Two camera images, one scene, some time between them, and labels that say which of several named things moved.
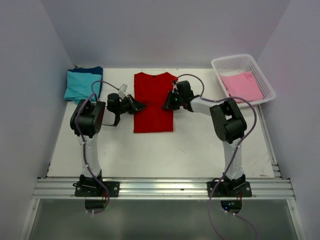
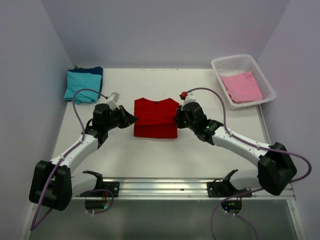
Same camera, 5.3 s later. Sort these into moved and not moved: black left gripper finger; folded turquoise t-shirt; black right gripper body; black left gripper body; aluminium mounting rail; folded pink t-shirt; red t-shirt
Moved: black right gripper body; black left gripper body; red t-shirt; black left gripper finger
Not moved: aluminium mounting rail; folded turquoise t-shirt; folded pink t-shirt
